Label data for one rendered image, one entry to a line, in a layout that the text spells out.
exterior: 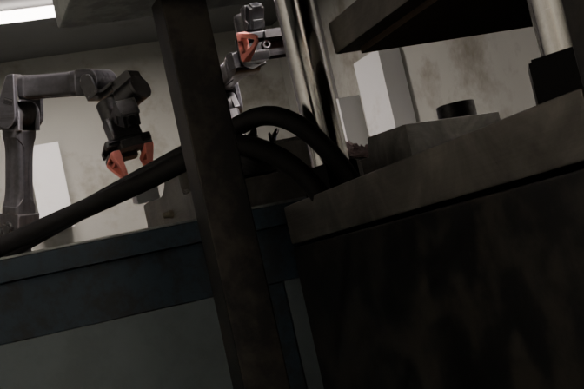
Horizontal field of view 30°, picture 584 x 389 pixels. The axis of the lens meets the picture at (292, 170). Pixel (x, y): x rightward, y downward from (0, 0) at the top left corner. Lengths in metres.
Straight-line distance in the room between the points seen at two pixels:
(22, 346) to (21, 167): 0.92
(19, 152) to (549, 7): 1.72
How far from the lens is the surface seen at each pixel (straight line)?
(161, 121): 9.23
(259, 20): 2.54
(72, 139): 9.07
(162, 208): 2.19
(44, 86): 2.51
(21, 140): 2.57
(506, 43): 6.35
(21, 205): 2.58
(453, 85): 6.92
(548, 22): 1.04
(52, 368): 1.72
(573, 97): 0.95
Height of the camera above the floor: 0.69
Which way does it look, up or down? 5 degrees up
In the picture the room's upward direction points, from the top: 13 degrees counter-clockwise
